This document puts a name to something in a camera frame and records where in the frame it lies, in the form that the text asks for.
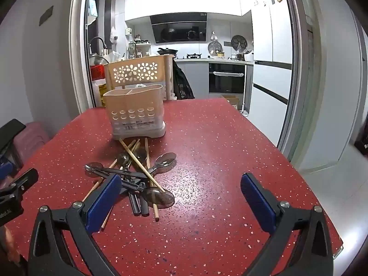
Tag light round steamer rack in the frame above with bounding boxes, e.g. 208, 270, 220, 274
207, 41, 223, 56

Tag white refrigerator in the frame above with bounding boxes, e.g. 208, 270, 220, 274
251, 0, 294, 123

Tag white spice shelf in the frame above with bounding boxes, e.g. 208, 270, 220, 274
128, 39, 151, 58

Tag dark wall switch panel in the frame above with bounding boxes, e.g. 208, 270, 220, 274
39, 6, 54, 26

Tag black bag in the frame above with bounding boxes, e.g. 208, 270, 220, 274
172, 60, 195, 101

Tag black kitchen faucet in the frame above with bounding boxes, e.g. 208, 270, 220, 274
89, 37, 107, 55

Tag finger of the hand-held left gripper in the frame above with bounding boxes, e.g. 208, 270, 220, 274
0, 119, 27, 179
0, 168, 39, 201

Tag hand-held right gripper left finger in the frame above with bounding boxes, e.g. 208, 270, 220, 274
27, 174, 122, 276

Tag yellow oil bottle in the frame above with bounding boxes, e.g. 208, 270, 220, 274
99, 82, 111, 107

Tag cardboard box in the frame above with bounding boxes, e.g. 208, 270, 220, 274
221, 94, 240, 110

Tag pink stool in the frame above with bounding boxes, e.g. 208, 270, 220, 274
11, 121, 50, 167

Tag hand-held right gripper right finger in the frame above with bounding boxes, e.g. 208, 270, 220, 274
240, 173, 334, 276

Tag person's left hand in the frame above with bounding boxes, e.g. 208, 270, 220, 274
0, 226, 19, 265

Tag white mop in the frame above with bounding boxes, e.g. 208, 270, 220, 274
241, 63, 249, 116

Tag metal bowl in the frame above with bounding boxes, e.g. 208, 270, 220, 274
89, 53, 110, 66

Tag built-in black oven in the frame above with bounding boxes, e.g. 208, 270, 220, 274
208, 63, 246, 95

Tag beige plastic utensil holder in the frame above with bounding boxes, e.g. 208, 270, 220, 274
103, 84, 167, 139

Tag beige chair flower cutouts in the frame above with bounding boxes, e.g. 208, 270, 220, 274
103, 54, 175, 101

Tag dark round steamer rack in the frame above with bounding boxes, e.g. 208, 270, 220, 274
231, 34, 248, 49

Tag red plastic basket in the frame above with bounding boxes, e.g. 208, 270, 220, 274
90, 65, 105, 81

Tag metal spoon dark handle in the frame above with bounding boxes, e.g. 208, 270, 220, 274
134, 149, 150, 217
116, 153, 142, 216

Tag black range hood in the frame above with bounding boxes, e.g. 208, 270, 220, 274
149, 13, 208, 44

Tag wooden chopstick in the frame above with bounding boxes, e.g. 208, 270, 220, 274
144, 137, 160, 222
82, 140, 137, 202
100, 139, 141, 232
119, 138, 167, 193

